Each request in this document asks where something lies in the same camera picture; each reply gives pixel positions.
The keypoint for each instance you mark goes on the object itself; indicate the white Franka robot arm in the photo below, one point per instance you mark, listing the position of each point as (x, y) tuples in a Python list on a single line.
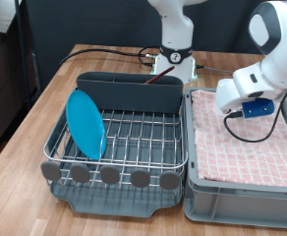
[(274, 49)]

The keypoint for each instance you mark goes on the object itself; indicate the blue plate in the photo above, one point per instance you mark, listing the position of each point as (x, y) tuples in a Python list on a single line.
[(84, 124)]

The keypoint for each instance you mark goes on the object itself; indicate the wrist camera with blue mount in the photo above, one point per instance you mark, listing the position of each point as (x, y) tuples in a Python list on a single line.
[(258, 108)]

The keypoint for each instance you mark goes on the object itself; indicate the brown cardboard box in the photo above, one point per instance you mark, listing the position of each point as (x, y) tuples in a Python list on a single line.
[(2, 98)]

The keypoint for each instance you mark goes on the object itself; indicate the grey plastic crate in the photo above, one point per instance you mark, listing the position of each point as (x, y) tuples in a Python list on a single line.
[(248, 206)]

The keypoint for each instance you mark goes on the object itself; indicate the grey cutlery holder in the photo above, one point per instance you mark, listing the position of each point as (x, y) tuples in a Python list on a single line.
[(130, 93)]

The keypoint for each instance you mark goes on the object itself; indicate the pink checked dish towel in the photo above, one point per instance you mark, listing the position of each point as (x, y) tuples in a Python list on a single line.
[(248, 157)]

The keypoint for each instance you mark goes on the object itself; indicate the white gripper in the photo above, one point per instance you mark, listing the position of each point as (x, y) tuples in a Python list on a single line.
[(227, 95)]

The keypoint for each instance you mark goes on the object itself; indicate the grey dish drying rack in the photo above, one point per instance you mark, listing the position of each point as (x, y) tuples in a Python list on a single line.
[(117, 203)]

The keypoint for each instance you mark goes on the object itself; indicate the red-brown wooden spoon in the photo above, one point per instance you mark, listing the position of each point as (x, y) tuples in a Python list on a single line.
[(160, 73)]

